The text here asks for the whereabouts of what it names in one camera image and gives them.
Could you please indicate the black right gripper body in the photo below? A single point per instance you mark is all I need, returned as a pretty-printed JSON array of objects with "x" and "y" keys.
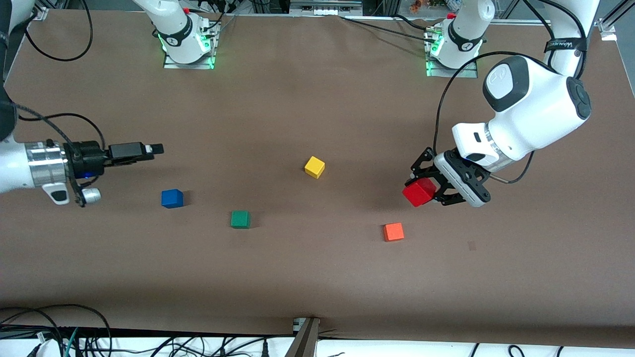
[{"x": 88, "y": 156}]

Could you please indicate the red block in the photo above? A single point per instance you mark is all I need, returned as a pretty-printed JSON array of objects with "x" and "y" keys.
[{"x": 419, "y": 194}]

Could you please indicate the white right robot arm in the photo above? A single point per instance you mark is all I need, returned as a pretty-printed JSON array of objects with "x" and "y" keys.
[{"x": 15, "y": 166}]

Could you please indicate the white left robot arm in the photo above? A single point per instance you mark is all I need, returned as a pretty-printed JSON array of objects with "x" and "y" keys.
[{"x": 536, "y": 109}]

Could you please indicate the blue block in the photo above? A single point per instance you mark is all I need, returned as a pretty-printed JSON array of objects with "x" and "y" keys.
[{"x": 172, "y": 199}]

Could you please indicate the orange block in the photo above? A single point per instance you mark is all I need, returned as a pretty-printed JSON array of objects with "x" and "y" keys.
[{"x": 393, "y": 232}]

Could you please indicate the yellow block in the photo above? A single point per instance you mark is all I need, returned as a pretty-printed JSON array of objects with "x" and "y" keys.
[{"x": 314, "y": 167}]

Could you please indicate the green block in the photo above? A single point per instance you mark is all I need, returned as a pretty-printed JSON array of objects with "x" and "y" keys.
[{"x": 240, "y": 219}]

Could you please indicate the small orange toy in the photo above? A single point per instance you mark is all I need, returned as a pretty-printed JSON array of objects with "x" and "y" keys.
[{"x": 415, "y": 6}]

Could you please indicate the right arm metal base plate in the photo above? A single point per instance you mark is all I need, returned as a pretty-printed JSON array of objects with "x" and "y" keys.
[{"x": 171, "y": 65}]

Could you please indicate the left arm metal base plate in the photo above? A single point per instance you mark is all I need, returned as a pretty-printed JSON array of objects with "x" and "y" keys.
[{"x": 469, "y": 74}]

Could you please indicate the metal corner bracket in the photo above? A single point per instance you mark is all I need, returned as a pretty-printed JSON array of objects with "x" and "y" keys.
[
  {"x": 40, "y": 14},
  {"x": 607, "y": 29}
]

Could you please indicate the metal rail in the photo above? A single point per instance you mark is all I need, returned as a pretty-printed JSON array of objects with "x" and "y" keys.
[{"x": 325, "y": 7}]

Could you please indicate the metal post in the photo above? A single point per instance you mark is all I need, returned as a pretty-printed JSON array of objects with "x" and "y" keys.
[{"x": 305, "y": 342}]

